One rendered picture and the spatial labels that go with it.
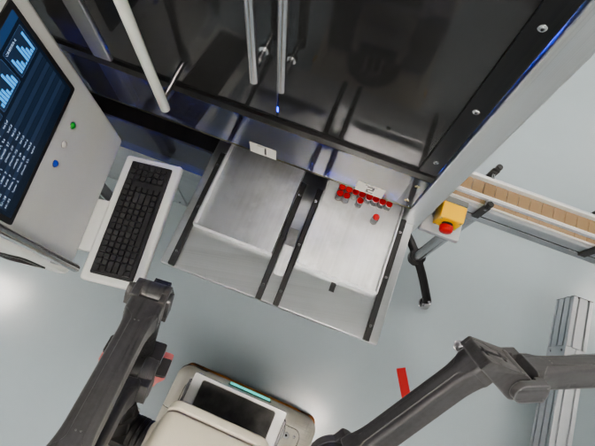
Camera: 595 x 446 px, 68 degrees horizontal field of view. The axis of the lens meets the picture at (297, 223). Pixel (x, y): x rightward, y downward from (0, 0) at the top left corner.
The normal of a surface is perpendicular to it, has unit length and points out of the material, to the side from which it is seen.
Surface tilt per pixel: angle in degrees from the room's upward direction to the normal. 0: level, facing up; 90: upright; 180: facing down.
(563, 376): 39
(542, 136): 0
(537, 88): 90
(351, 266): 0
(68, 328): 0
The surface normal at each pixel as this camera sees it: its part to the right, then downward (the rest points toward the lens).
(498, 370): 0.17, 0.40
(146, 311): 0.33, -0.79
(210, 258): 0.05, -0.31
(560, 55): -0.35, 0.88
